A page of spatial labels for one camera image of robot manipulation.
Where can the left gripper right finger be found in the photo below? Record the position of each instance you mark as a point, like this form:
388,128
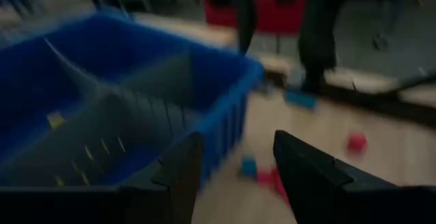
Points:
357,203

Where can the slotted grey bin divider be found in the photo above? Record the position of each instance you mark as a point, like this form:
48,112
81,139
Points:
102,139

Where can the red foam wedge block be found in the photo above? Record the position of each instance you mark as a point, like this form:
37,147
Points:
279,183

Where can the red foam cylinder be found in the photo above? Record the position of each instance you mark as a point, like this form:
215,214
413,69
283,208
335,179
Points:
357,142

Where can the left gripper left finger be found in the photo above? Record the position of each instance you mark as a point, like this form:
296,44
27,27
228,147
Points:
102,207

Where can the small red rounded block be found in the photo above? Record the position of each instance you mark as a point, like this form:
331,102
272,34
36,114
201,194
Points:
265,178

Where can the large blue plastic bin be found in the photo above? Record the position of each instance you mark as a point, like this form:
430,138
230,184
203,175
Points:
85,57

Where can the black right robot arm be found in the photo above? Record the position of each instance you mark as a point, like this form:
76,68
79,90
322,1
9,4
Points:
316,30

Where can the red plastic bin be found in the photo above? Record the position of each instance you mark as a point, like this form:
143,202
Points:
272,13

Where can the yellow foam cube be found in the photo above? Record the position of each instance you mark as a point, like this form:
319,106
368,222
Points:
56,120

